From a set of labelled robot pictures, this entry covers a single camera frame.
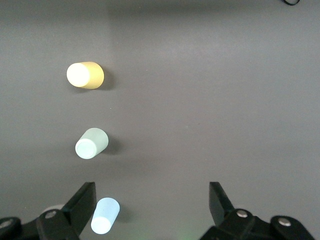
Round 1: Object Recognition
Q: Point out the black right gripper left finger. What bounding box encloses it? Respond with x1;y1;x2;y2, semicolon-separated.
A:
0;181;97;240

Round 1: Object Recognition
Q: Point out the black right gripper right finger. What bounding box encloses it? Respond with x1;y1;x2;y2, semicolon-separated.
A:
199;181;316;240

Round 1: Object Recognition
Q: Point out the pale green plastic cup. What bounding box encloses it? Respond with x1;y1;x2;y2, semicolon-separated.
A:
74;127;110;160

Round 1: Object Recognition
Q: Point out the yellow plastic cup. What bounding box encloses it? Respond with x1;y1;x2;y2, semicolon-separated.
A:
66;60;105;90

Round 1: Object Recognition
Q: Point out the light blue plastic cup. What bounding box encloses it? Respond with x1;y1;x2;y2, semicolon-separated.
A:
90;197;121;235

